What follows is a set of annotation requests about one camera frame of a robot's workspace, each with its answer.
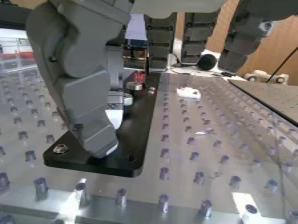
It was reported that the black plate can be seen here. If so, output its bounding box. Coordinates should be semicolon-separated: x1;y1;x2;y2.
41;70;164;178

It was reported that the small metal plate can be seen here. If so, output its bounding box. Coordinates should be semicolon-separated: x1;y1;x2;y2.
176;86;202;100

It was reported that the large steel nut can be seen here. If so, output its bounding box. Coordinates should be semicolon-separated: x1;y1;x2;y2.
125;81;145;92

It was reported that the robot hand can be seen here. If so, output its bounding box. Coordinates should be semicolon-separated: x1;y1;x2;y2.
24;0;298;160

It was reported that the steel hex nut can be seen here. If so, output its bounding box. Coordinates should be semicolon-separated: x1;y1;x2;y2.
121;93;134;107

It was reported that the clear box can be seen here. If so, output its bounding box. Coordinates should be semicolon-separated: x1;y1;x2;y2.
0;26;298;224

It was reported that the steel screw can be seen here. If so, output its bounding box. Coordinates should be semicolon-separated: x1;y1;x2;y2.
52;142;70;155

